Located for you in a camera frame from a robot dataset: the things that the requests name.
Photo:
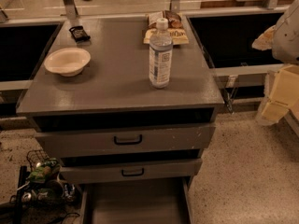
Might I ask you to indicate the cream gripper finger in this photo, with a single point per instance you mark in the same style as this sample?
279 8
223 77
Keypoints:
264 41
284 93

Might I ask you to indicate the clear plastic water bottle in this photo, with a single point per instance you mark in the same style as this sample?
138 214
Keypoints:
160 55

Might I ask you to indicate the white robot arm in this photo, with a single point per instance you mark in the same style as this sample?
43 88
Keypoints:
285 48

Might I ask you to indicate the grey middle drawer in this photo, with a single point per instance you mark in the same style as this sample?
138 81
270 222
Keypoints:
131 171

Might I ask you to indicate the grey open bottom drawer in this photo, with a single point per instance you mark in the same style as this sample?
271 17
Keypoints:
152 201

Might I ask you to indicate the grey top drawer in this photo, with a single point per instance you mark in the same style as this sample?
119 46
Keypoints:
109 142

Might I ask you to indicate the grey drawer cabinet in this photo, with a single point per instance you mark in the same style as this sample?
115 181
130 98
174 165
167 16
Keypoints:
114 93

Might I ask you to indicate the brown and yellow snack bag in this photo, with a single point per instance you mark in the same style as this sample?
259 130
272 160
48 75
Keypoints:
175 26

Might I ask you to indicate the small black snack packet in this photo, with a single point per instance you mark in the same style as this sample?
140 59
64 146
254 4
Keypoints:
79 34

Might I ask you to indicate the white ceramic bowl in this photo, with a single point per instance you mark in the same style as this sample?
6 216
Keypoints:
67 62

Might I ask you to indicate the green chip bag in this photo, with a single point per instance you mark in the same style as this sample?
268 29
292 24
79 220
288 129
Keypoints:
45 171

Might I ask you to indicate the black wire basket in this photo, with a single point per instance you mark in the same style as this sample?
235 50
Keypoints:
35 157

